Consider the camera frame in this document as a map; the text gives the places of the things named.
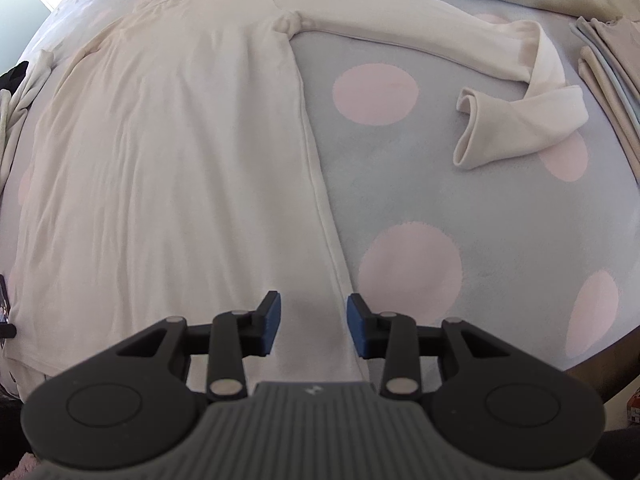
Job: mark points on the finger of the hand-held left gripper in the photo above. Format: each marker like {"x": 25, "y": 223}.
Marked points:
{"x": 6, "y": 331}

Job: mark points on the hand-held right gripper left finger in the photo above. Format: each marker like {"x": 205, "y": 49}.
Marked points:
{"x": 271, "y": 325}

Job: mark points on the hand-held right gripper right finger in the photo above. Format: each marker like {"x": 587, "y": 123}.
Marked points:
{"x": 356, "y": 325}

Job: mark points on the white long-sleeve shirt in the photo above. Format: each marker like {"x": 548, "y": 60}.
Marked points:
{"x": 175, "y": 160}

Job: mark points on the pink polka dot bedsheet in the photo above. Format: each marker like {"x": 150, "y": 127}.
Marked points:
{"x": 400, "y": 160}

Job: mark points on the white fleece garment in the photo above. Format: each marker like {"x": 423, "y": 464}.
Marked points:
{"x": 20, "y": 110}

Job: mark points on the black garment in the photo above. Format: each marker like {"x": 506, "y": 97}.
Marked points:
{"x": 12, "y": 77}

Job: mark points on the folded beige garment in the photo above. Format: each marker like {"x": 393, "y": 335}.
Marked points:
{"x": 615, "y": 70}

